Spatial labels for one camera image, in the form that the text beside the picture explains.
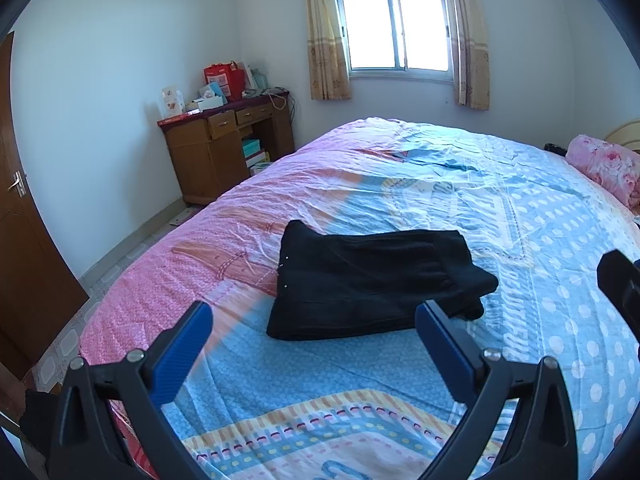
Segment pink floral folded blanket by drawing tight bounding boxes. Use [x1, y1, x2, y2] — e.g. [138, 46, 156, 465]
[565, 134, 639, 209]

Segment window with metal frame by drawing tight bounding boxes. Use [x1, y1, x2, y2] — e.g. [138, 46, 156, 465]
[336, 0, 452, 81]

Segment left beige curtain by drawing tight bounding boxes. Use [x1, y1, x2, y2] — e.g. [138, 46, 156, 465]
[305, 0, 352, 101]

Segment right beige curtain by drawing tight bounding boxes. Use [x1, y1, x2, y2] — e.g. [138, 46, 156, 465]
[446, 0, 490, 110]

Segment red gift bag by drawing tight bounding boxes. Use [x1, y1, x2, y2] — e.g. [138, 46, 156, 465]
[203, 61, 245, 101]

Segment brown wooden door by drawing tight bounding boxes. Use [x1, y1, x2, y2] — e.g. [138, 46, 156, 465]
[0, 35, 88, 379]

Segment beige curtain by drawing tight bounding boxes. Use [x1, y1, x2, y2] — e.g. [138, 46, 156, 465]
[305, 0, 352, 101]
[446, 0, 490, 110]

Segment white floral box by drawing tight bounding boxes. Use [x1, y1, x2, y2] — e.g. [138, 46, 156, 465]
[162, 84, 186, 118]

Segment red plaid mattress sheet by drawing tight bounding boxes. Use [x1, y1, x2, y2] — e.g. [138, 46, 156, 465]
[110, 401, 157, 479]

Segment white tissue box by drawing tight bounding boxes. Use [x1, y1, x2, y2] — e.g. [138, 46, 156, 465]
[186, 92, 227, 112]

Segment teal box under desk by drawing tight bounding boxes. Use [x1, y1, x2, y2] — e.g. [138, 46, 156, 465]
[242, 139, 262, 158]

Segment black pants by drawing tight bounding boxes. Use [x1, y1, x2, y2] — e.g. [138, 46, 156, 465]
[266, 220, 499, 341]

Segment brown wooden desk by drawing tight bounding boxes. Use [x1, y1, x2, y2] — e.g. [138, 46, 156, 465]
[157, 89, 295, 205]

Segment cream wooden headboard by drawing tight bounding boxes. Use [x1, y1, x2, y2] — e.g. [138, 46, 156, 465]
[605, 119, 640, 153]

